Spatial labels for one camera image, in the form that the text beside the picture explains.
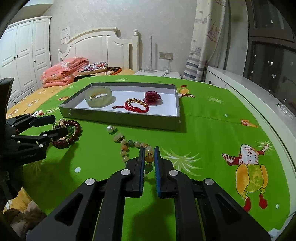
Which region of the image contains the white wardrobe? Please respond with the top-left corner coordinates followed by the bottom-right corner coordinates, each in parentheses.
top-left (1, 16), bottom-right (51, 108)

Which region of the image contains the multicolour jade bead bracelet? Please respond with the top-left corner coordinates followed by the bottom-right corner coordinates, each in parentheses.
top-left (112, 133), bottom-right (155, 174)

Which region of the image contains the dark red fabric rose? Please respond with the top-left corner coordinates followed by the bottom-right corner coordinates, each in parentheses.
top-left (143, 91), bottom-right (161, 105)

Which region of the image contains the gold ring ornament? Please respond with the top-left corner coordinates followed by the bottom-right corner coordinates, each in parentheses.
top-left (52, 119), bottom-right (67, 130)

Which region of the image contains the wall power socket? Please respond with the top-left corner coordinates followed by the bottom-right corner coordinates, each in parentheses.
top-left (159, 52), bottom-right (173, 60)

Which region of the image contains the green cartoon print cloth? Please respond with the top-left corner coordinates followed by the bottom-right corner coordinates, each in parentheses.
top-left (23, 76), bottom-right (291, 232)

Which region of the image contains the dark window frame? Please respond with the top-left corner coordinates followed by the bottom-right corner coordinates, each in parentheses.
top-left (243, 1), bottom-right (295, 113)

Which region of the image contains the white nightstand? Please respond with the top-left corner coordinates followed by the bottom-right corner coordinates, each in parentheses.
top-left (134, 70), bottom-right (181, 79)

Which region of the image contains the folded pink blanket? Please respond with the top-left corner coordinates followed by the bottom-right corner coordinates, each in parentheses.
top-left (41, 57), bottom-right (89, 88)

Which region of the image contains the red cord gold bead bracelet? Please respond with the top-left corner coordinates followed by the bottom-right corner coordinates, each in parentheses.
top-left (112, 98), bottom-right (150, 114)

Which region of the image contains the orange black folded cloth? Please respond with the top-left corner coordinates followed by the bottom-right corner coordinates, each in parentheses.
top-left (95, 67), bottom-right (122, 76)

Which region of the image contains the white wooden headboard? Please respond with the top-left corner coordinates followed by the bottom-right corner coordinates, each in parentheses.
top-left (57, 27), bottom-right (140, 72)

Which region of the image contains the grey shallow cardboard tray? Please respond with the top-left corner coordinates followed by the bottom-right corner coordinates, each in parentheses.
top-left (59, 82), bottom-right (181, 131)

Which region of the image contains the white lamp stand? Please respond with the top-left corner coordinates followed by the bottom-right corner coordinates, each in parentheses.
top-left (144, 36), bottom-right (157, 73)

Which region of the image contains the pale green jade bangle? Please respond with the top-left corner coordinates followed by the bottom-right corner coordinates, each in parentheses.
top-left (85, 86), bottom-right (112, 108)

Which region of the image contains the patterned blue red pillow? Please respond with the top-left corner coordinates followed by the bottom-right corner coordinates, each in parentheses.
top-left (78, 62), bottom-right (108, 75)

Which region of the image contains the yellow floral bedsheet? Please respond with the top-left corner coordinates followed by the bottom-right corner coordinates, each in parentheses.
top-left (2, 68), bottom-right (136, 214)

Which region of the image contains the white pearl earring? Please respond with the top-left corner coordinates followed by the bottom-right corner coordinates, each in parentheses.
top-left (106, 125), bottom-right (117, 133)

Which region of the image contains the dark red wooden bead bracelet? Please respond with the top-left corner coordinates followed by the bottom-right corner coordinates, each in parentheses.
top-left (51, 118), bottom-right (82, 150)

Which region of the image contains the sailboat print curtain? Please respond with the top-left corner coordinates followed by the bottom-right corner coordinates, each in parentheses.
top-left (183, 1), bottom-right (230, 82)

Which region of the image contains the beige plush towel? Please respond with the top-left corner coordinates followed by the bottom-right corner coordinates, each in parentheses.
top-left (4, 200), bottom-right (47, 240)

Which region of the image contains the white wall notice paper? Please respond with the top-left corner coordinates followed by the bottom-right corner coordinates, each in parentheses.
top-left (60, 26), bottom-right (70, 45)

